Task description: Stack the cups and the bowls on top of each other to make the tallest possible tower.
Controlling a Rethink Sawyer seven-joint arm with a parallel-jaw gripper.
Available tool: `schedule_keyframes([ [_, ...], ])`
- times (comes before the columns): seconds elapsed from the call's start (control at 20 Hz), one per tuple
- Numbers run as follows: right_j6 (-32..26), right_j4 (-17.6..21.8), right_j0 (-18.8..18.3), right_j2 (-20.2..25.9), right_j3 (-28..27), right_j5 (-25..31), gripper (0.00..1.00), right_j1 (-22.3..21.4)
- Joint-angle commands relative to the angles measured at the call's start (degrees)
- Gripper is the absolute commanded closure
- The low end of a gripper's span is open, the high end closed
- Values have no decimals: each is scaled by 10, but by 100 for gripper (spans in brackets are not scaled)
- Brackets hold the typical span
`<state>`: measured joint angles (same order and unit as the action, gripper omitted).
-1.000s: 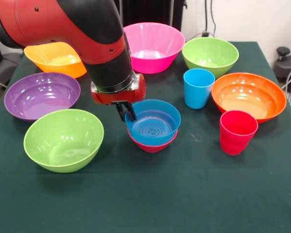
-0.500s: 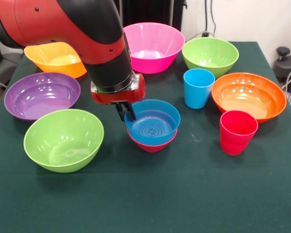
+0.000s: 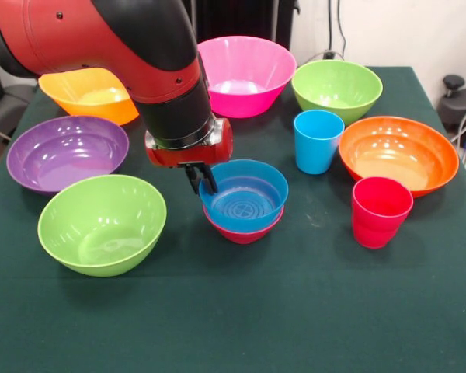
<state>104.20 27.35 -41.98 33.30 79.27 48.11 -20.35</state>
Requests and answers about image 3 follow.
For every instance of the black wall plug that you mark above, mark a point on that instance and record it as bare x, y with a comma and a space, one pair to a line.
329, 54

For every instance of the large yellow-orange plastic bowl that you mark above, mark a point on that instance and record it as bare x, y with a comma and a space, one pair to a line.
97, 105

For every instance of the small blue plastic bowl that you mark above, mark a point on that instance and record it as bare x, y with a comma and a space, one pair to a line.
252, 202

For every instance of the red plastic cup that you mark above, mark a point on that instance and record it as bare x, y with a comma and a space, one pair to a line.
376, 225

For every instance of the shallow purple plastic bowl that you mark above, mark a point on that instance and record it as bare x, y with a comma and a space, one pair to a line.
66, 151

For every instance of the dark green table cloth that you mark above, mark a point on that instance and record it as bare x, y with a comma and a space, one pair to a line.
233, 311

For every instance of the large pink plastic bowl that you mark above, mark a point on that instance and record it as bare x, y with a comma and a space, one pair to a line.
248, 66

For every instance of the blue plastic cup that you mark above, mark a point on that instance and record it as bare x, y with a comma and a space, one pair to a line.
318, 147

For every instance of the black floor stand base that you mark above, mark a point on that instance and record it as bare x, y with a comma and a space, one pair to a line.
458, 105

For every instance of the shallow orange plastic bowl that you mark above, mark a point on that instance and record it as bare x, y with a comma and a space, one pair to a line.
396, 155

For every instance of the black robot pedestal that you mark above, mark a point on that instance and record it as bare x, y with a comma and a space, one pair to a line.
248, 17

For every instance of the light green plastic bowl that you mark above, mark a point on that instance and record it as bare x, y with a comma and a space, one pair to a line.
338, 89
101, 221

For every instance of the small red plastic bowl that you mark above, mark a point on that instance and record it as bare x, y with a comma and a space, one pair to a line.
244, 236

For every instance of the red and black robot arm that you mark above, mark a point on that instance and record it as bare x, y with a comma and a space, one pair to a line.
81, 35

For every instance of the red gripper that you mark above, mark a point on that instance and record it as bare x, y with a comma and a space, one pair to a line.
194, 155

